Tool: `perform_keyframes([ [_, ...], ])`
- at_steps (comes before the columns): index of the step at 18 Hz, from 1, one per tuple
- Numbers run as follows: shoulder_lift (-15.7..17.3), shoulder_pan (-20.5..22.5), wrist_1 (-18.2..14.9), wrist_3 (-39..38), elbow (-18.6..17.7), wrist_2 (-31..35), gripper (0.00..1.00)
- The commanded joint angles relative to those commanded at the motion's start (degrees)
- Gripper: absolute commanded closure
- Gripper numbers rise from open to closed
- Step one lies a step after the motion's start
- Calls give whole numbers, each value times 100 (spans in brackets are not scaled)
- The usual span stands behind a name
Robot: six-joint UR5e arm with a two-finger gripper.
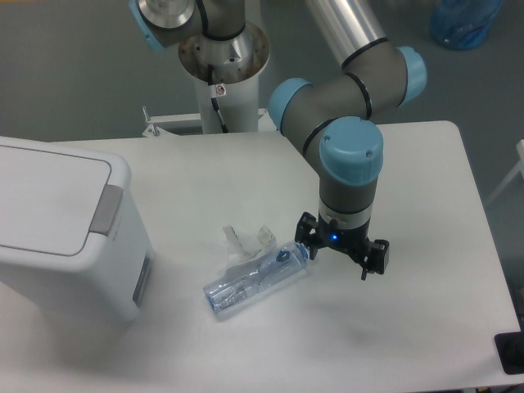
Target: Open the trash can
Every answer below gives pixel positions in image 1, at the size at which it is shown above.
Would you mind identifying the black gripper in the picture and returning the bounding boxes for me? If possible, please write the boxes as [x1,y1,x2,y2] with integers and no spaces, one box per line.
[295,212,390,280]

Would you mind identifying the white trash can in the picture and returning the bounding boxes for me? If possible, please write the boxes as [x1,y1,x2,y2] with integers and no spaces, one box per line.
[1,137,155,321]

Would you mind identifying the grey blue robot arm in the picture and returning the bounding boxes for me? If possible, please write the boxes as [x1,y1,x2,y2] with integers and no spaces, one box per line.
[129,1,427,275]

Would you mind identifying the clear plastic bottle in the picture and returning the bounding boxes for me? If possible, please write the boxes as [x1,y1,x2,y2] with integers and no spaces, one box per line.
[203,241,309,322]

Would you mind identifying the black device at table edge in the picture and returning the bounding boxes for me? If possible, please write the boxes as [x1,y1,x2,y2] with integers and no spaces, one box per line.
[495,332,523,375]

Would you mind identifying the blue water jug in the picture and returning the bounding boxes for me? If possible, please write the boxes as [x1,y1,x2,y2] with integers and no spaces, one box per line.
[429,0,504,50]

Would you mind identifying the black cable on pedestal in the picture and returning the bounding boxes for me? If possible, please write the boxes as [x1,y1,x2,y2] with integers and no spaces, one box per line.
[206,63,230,134]

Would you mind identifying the white frame at right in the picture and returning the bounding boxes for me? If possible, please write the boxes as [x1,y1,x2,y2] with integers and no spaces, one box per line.
[486,139,524,205]

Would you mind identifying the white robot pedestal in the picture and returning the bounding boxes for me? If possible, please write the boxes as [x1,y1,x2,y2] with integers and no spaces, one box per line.
[141,22,281,138]

